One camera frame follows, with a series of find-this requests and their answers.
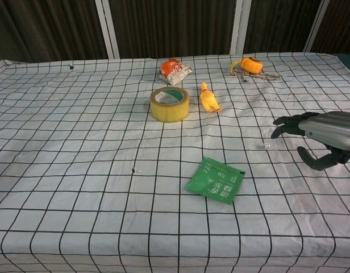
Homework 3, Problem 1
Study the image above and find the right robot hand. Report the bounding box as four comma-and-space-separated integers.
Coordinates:
270, 111, 350, 172

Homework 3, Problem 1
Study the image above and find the yellow packing tape roll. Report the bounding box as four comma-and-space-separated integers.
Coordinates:
149, 87, 190, 123

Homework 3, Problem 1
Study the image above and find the yellow rubber chicken toy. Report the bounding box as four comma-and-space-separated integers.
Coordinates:
199, 82, 222, 113

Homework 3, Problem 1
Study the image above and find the green sachet packet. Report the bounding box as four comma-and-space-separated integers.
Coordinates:
184, 156, 246, 205

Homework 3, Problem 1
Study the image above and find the orange white snack bag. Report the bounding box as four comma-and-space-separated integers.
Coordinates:
159, 57, 193, 85

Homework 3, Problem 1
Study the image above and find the dark pleated curtain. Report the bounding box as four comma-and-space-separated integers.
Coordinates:
0, 0, 350, 64

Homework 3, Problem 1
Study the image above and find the white grid tablecloth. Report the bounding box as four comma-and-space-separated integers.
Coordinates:
0, 51, 350, 273

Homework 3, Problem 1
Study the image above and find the orange pumpkin rope toy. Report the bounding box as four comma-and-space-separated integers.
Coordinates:
229, 57, 282, 82

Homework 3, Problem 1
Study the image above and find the white frame post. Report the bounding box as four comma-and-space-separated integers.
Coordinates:
303, 0, 331, 52
230, 0, 252, 56
94, 0, 120, 59

